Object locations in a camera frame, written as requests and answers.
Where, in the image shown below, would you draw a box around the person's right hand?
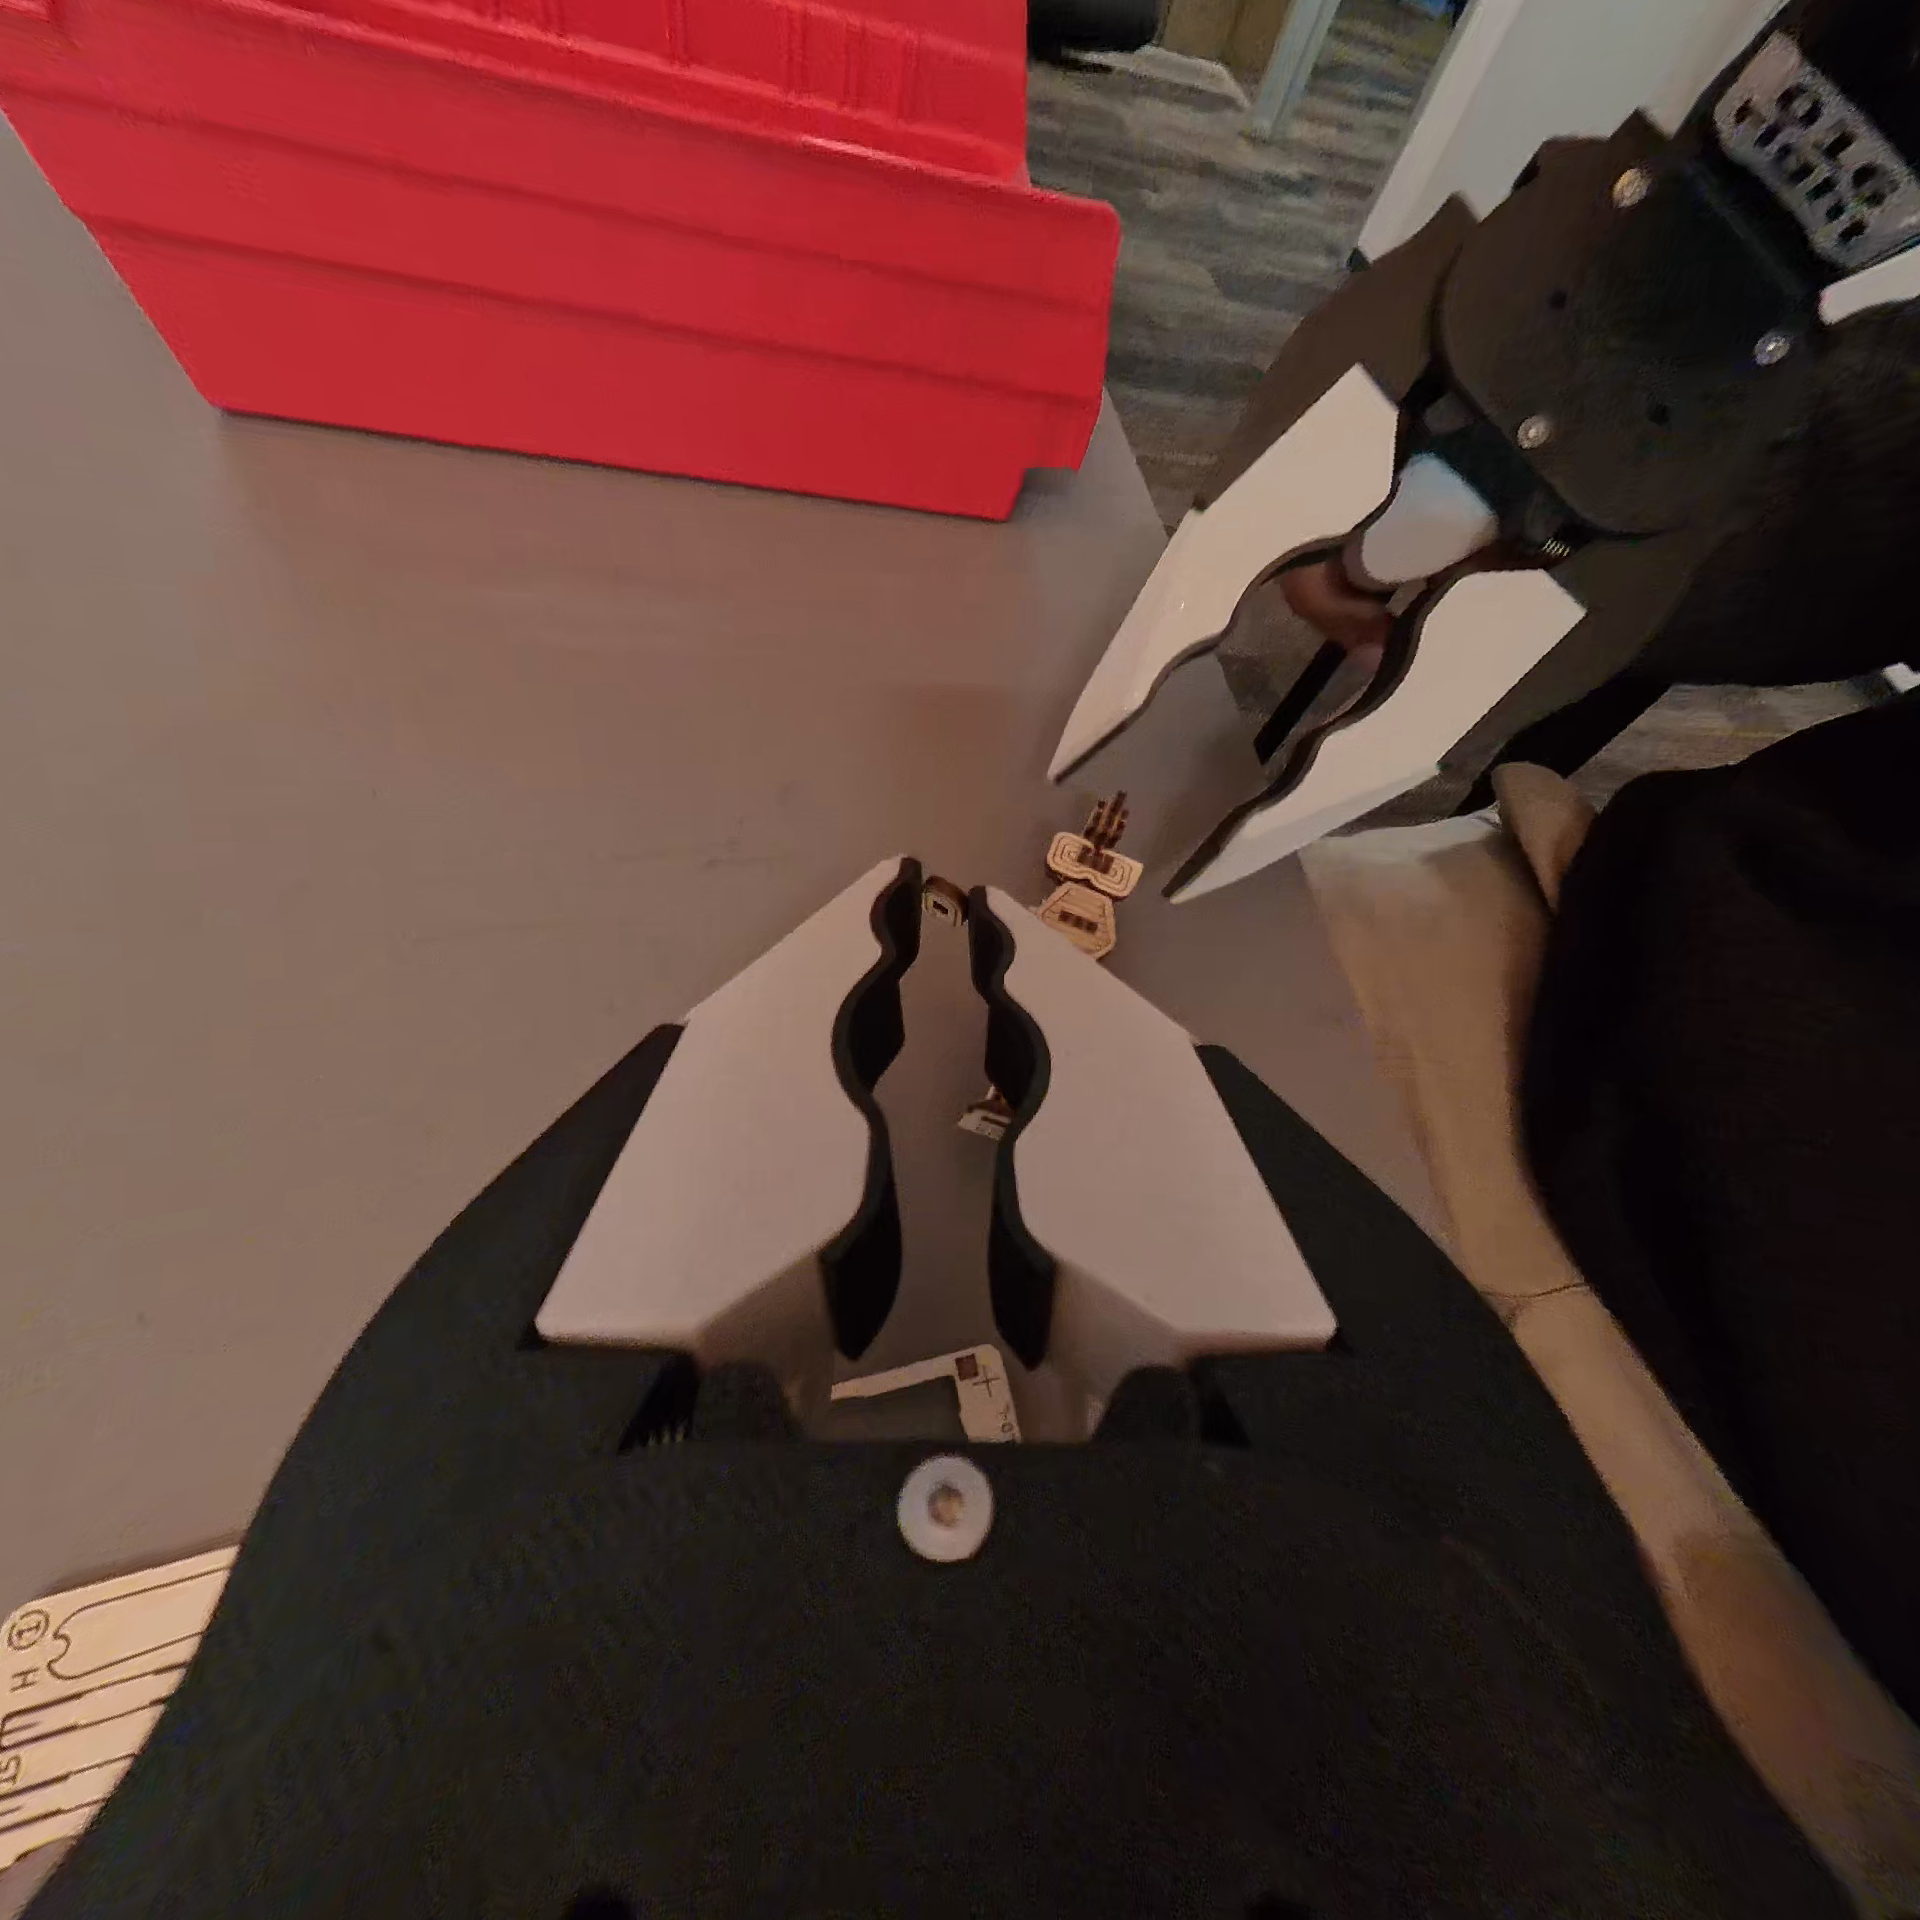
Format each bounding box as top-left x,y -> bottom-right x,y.
1282,544 -> 1402,653

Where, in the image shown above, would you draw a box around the small wooden model assembly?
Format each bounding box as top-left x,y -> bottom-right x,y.
1040,792 -> 1137,963

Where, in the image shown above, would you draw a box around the person's beige trousers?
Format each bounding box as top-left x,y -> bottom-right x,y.
1304,760 -> 1920,1920

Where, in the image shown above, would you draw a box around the grey desk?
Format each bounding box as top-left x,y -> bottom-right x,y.
0,119 -> 1449,1653

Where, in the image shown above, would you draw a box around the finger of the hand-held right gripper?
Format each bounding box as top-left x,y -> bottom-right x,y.
1162,568 -> 1588,906
1044,363 -> 1408,787

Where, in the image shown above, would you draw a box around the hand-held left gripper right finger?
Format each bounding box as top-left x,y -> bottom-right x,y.
968,886 -> 1337,1408

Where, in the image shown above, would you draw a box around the red plastic bin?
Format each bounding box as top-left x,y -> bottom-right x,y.
0,0 -> 1125,525

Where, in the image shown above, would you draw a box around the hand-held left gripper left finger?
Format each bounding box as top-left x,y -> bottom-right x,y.
534,856 -> 924,1405

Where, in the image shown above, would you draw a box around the person's black sweater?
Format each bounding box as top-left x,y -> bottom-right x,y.
1522,697 -> 1920,1722

